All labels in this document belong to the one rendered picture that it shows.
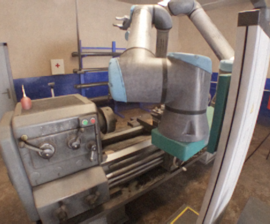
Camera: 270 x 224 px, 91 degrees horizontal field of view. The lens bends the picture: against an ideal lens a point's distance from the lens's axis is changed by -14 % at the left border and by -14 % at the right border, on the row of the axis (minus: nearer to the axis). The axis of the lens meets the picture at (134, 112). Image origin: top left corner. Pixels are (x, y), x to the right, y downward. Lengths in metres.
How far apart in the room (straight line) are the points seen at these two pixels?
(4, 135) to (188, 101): 0.99
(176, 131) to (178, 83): 0.15
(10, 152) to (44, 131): 0.23
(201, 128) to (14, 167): 1.06
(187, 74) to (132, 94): 0.17
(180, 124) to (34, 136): 0.86
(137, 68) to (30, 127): 0.77
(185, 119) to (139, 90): 0.17
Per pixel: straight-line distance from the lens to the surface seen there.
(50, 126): 1.05
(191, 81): 0.47
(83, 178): 1.23
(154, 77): 0.46
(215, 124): 0.60
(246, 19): 0.57
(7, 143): 1.09
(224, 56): 1.12
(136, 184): 1.73
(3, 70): 4.25
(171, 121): 0.51
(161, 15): 1.02
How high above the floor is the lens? 1.62
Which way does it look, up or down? 19 degrees down
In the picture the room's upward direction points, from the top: straight up
